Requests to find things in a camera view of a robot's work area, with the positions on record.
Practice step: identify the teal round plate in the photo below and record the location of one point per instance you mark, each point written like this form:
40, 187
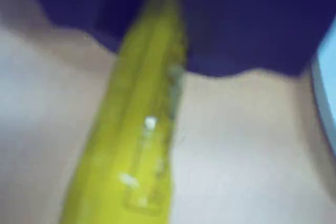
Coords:
328, 82

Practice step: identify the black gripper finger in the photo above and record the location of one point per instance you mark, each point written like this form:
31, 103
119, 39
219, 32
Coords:
86, 1
249, 19

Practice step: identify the yellow banana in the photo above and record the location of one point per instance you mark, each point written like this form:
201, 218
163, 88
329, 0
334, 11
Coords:
136, 129

